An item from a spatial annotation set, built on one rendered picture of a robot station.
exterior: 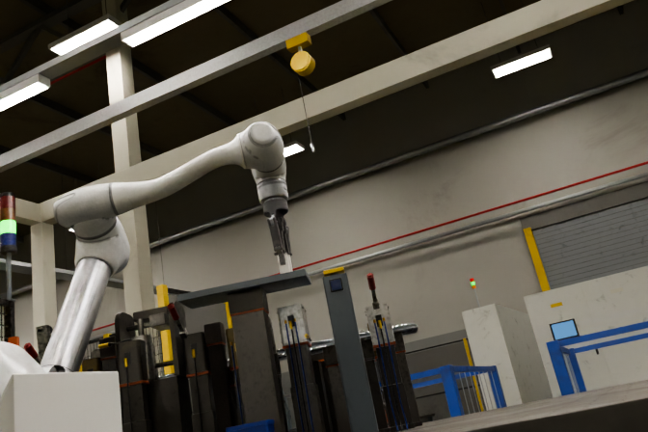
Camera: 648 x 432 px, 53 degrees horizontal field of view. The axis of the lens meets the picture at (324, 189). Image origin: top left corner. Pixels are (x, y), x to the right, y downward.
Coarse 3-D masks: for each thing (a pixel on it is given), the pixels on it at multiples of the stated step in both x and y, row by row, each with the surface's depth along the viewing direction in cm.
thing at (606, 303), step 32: (576, 288) 894; (608, 288) 877; (640, 288) 861; (544, 320) 901; (576, 320) 884; (608, 320) 867; (640, 320) 852; (544, 352) 890; (608, 352) 858; (640, 352) 843; (608, 384) 849
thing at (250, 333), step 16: (256, 288) 184; (240, 304) 183; (256, 304) 182; (240, 320) 181; (256, 320) 181; (240, 336) 180; (256, 336) 180; (240, 352) 178; (256, 352) 178; (272, 352) 182; (240, 368) 177; (256, 368) 177; (272, 368) 176; (256, 384) 175; (272, 384) 175; (256, 400) 174; (272, 400) 173; (256, 416) 172; (272, 416) 172
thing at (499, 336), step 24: (480, 312) 937; (504, 312) 971; (480, 336) 930; (504, 336) 922; (528, 336) 1076; (480, 360) 922; (504, 360) 907; (528, 360) 1013; (480, 384) 914; (504, 384) 899; (528, 384) 957
